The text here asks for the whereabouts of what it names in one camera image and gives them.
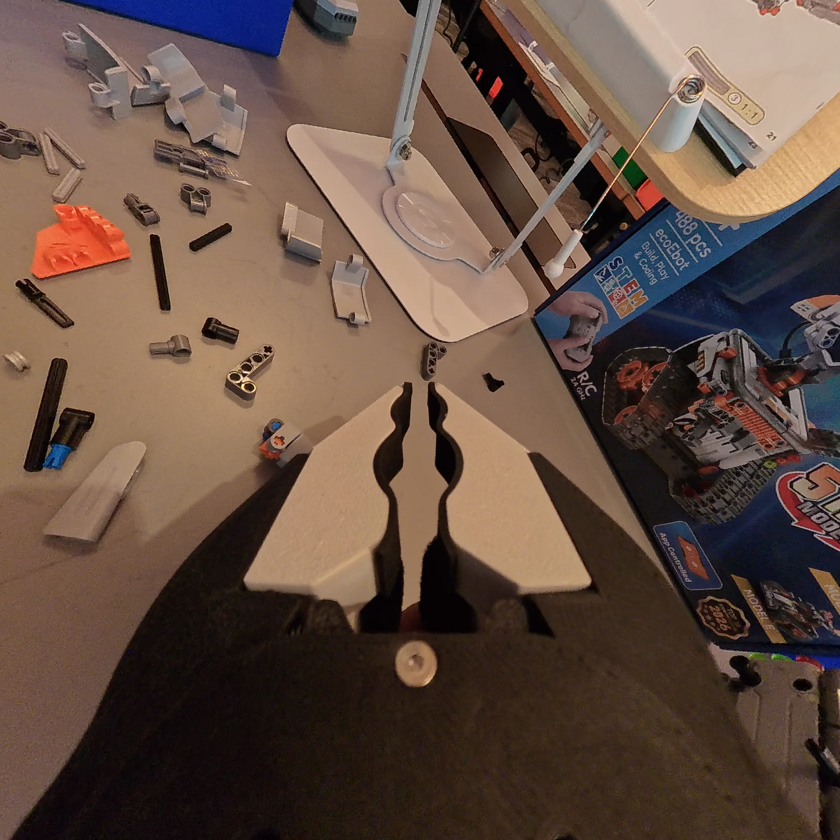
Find white orange assembled part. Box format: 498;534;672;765
258;418;305;463

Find white book stand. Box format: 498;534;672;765
287;0;840;342

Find black pin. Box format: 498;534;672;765
16;279;74;329

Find dark grey bent beam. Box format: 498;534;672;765
225;347;275;399

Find black connector with blue pin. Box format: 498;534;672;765
44;409;95;471

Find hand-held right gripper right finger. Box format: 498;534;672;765
427;384;592;620

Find instruction booklet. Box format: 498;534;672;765
539;0;840;165

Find grey pin connector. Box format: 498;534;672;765
0;124;43;160

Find long black axle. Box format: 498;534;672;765
150;234;173;312

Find orange triangular panel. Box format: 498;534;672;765
32;204;132;279

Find robot kit box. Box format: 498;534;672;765
536;171;840;647

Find medium black axle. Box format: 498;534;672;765
24;357;69;473

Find light grey long bar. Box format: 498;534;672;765
44;441;148;542

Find small grey blue device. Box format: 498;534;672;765
296;0;361;36

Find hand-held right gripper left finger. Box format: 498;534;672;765
245;384;413;620

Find grey axle connector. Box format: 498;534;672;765
154;140;214;178

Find blue plastic bin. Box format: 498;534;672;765
79;0;292;56

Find light grey bracket piece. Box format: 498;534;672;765
280;201;324;263
329;255;372;326

